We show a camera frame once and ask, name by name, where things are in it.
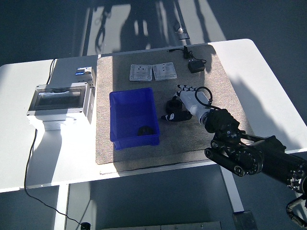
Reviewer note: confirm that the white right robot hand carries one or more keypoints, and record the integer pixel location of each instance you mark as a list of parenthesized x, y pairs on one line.
[(192, 101)]

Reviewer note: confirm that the black hexagonal nut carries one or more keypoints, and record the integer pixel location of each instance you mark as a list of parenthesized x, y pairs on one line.
[(145, 131), (173, 106)]

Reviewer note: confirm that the blue plastic box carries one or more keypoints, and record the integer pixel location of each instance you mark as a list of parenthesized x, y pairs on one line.
[(132, 112)]

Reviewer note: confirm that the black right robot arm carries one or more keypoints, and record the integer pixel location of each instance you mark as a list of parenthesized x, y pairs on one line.
[(220, 119)]

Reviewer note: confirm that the grey electrical distribution box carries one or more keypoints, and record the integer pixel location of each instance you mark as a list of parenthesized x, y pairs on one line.
[(57, 98)]

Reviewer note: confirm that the black power adapter plug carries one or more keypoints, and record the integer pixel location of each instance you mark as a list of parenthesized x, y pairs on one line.
[(196, 67)]

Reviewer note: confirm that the grey-brown mat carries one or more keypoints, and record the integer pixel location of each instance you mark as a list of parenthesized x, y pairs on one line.
[(172, 143)]

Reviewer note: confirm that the white table leg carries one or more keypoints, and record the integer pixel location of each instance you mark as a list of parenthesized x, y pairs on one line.
[(235, 201), (61, 208)]

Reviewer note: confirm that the circuit breaker with blue label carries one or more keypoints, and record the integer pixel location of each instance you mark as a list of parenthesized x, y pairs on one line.
[(82, 71)]

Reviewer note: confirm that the grey table foot plate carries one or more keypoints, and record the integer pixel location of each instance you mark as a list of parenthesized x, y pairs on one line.
[(244, 221)]

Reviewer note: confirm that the black plug on floor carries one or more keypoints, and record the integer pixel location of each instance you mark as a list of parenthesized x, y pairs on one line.
[(85, 226)]

